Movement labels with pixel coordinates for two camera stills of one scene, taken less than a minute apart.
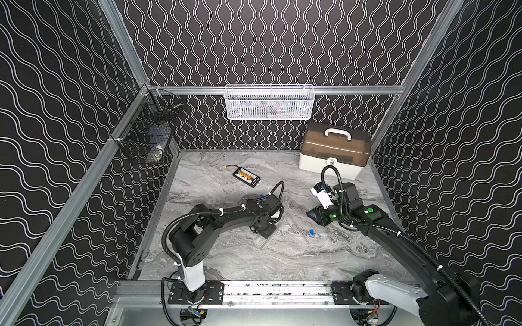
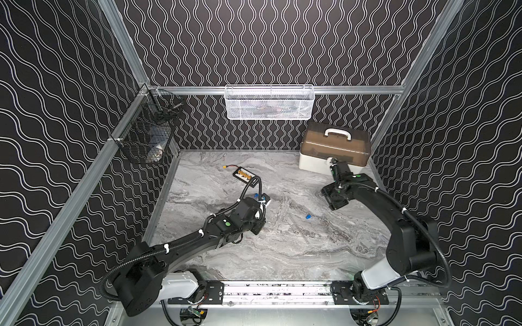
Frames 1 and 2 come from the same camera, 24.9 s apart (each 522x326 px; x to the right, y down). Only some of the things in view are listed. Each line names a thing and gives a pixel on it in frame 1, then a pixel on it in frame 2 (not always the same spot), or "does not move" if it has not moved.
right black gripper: [319, 216] → [333, 205]
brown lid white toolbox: [346, 149] does not move
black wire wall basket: [144, 134] does not move
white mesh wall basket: [269, 102] does not move
